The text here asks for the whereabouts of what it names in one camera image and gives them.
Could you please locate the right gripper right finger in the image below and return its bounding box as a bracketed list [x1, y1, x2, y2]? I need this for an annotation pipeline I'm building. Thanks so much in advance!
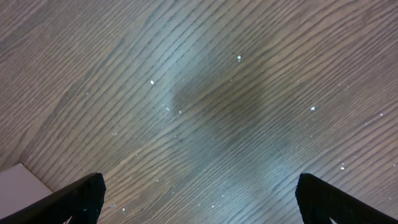
[295, 173, 397, 224]

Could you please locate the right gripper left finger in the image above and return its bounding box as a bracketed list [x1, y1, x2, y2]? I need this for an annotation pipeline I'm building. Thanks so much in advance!
[1, 172, 106, 224]

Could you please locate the white open cardboard box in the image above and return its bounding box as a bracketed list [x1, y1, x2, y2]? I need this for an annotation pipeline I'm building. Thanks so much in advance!
[0, 163, 53, 218]

